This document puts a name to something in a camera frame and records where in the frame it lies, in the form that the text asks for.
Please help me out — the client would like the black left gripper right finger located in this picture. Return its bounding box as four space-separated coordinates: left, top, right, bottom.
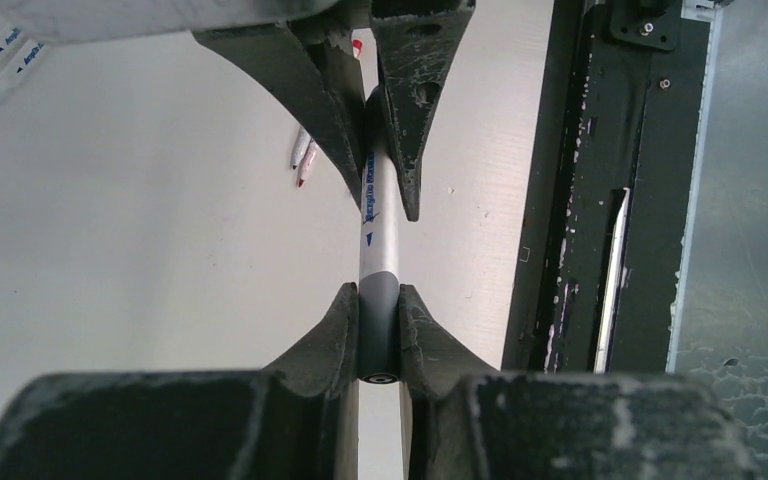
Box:
398 285 755 479

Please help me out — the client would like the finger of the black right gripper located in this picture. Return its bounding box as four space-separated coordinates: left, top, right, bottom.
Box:
193 21 366 204
370 0 476 222

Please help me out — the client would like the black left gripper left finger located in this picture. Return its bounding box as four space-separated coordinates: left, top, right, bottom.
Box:
0 283 359 479

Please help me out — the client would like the white red marker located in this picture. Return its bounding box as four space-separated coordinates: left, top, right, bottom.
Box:
296 140 319 188

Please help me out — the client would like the grey pen cap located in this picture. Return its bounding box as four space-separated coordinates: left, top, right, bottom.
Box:
357 271 400 385

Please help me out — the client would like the white green marker pen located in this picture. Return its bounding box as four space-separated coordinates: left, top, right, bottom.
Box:
0 40 51 100

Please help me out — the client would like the white yellow marker pen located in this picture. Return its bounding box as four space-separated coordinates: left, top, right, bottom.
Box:
352 39 363 59

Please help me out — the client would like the white cable duct strip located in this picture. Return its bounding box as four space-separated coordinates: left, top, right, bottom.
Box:
665 1 725 374

